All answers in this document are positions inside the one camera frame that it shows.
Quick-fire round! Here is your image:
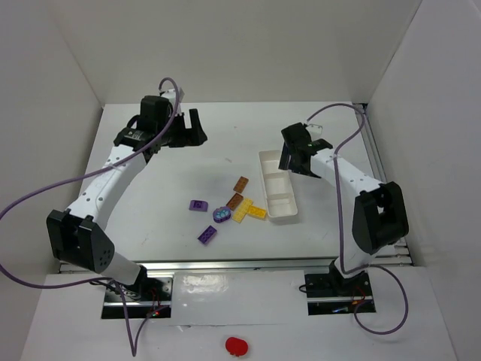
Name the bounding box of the white divided plastic container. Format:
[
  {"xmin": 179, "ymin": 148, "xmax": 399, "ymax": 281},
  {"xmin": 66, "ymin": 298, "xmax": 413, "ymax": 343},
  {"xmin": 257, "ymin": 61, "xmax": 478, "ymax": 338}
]
[{"xmin": 259, "ymin": 150, "xmax": 298, "ymax": 223}]

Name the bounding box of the brown lego brick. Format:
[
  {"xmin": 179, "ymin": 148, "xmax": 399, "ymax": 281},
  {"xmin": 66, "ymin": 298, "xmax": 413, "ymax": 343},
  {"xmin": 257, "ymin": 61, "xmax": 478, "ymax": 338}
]
[
  {"xmin": 233, "ymin": 176, "xmax": 249, "ymax": 193},
  {"xmin": 226, "ymin": 193, "xmax": 244, "ymax": 211}
]

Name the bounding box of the dark yellow lego brick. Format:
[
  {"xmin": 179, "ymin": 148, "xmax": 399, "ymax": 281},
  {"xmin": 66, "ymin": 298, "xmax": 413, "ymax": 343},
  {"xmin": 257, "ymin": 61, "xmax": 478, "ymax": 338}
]
[{"xmin": 247, "ymin": 205, "xmax": 267, "ymax": 220}]

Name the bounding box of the light yellow lego brick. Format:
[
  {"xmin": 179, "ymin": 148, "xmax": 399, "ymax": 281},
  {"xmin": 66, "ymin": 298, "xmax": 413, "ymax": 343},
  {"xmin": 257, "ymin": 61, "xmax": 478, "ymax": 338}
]
[{"xmin": 232, "ymin": 198, "xmax": 253, "ymax": 223}]

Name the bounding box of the purple curved lego brick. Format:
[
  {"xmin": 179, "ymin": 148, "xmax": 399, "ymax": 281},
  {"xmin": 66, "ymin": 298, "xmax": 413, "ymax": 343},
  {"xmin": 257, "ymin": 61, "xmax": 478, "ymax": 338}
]
[{"xmin": 189, "ymin": 199, "xmax": 208, "ymax": 212}]

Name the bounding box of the round purple flower lego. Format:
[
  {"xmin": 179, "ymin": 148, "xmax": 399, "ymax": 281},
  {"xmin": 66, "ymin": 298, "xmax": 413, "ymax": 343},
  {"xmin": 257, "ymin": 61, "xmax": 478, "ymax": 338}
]
[{"xmin": 213, "ymin": 206, "xmax": 231, "ymax": 223}]

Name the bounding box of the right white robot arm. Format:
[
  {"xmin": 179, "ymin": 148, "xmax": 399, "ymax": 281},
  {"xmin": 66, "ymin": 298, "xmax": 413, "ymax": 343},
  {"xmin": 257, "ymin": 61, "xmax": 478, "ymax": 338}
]
[{"xmin": 279, "ymin": 123, "xmax": 409, "ymax": 281}]

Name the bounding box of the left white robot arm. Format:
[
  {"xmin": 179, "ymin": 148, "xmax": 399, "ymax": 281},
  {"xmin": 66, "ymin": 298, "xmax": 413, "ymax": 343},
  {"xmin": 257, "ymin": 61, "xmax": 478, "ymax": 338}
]
[{"xmin": 47, "ymin": 93, "xmax": 207, "ymax": 293}]

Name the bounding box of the red round object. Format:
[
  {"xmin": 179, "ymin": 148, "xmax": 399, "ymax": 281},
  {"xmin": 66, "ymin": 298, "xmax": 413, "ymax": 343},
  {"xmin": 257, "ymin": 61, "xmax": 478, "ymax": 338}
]
[{"xmin": 225, "ymin": 337, "xmax": 249, "ymax": 357}]

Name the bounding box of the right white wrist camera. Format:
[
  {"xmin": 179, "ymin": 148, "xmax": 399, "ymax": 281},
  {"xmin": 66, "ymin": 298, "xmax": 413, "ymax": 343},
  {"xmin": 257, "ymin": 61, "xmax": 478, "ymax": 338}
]
[{"xmin": 306, "ymin": 123, "xmax": 323, "ymax": 139}]

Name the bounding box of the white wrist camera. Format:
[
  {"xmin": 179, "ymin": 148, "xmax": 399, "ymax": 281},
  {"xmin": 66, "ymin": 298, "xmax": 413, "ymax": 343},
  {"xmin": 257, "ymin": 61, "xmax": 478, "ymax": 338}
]
[
  {"xmin": 159, "ymin": 87, "xmax": 184, "ymax": 105},
  {"xmin": 306, "ymin": 123, "xmax": 323, "ymax": 139}
]

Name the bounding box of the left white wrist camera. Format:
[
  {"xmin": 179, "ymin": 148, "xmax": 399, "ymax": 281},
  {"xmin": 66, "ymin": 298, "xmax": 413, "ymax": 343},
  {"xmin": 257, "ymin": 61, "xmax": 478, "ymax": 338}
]
[{"xmin": 159, "ymin": 87, "xmax": 184, "ymax": 105}]

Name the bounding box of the aluminium right side rail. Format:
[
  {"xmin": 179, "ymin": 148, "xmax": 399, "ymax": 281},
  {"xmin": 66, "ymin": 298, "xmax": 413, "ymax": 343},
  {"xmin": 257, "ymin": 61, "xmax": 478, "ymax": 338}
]
[{"xmin": 353, "ymin": 103, "xmax": 413, "ymax": 266}]

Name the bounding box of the aluminium rail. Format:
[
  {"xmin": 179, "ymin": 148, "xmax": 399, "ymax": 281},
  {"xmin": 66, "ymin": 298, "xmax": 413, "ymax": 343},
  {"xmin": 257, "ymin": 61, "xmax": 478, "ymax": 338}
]
[
  {"xmin": 59, "ymin": 253, "xmax": 413, "ymax": 274},
  {"xmin": 353, "ymin": 103, "xmax": 413, "ymax": 266}
]

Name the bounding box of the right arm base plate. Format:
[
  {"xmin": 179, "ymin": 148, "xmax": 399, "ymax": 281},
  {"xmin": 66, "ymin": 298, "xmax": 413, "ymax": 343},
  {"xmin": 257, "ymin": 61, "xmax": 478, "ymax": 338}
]
[{"xmin": 298, "ymin": 272, "xmax": 376, "ymax": 316}]

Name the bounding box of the aluminium front rail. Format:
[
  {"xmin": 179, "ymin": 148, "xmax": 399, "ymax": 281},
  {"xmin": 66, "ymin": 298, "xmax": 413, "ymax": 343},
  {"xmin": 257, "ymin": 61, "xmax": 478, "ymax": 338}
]
[{"xmin": 59, "ymin": 253, "xmax": 413, "ymax": 274}]

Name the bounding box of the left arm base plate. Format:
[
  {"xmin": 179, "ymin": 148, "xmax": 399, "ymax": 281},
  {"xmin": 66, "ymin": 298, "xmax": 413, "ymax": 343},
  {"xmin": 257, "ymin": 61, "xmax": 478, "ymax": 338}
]
[{"xmin": 101, "ymin": 275, "xmax": 174, "ymax": 320}]

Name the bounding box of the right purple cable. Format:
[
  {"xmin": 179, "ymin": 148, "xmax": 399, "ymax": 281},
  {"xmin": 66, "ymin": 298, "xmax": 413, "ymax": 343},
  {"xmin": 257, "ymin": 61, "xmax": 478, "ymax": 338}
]
[{"xmin": 304, "ymin": 103, "xmax": 410, "ymax": 335}]

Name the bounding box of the purple cable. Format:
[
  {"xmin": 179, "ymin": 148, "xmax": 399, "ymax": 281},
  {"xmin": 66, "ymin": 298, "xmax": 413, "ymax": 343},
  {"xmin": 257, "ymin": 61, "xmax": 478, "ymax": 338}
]
[
  {"xmin": 0, "ymin": 77, "xmax": 181, "ymax": 357},
  {"xmin": 304, "ymin": 103, "xmax": 410, "ymax": 335}
]

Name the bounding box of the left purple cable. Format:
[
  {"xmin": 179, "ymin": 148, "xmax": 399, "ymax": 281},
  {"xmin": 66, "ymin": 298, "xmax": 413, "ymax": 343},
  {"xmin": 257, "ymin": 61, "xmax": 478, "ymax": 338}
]
[{"xmin": 0, "ymin": 77, "xmax": 181, "ymax": 357}]

